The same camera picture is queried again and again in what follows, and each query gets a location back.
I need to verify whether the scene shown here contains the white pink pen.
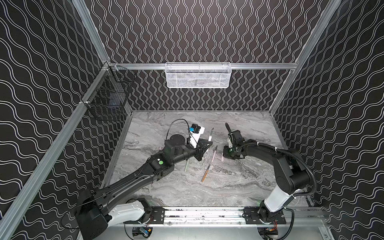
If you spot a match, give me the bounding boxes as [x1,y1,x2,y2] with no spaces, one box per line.
[208,128,214,142]

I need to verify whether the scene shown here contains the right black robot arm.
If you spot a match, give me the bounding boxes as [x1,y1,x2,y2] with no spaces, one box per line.
[223,123,317,221]

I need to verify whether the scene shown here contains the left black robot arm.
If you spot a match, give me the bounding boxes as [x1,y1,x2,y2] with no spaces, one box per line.
[74,134,213,240]

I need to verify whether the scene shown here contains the orange pen lower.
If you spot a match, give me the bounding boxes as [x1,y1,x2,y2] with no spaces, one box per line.
[201,164,211,183]

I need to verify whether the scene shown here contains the white mesh basket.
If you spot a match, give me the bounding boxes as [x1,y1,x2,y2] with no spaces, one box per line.
[165,62,232,89]

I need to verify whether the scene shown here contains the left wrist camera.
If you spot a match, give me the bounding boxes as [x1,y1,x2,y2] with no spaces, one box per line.
[189,124,205,149]

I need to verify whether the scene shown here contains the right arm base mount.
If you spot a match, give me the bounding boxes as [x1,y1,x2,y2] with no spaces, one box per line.
[242,207,287,225]

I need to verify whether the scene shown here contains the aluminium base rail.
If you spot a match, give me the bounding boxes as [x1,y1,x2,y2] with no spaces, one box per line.
[86,206,326,227]

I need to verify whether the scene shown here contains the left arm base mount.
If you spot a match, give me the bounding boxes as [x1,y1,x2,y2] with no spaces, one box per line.
[124,207,165,225]

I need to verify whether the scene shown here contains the black wire basket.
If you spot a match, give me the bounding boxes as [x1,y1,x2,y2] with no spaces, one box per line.
[85,63,137,121]

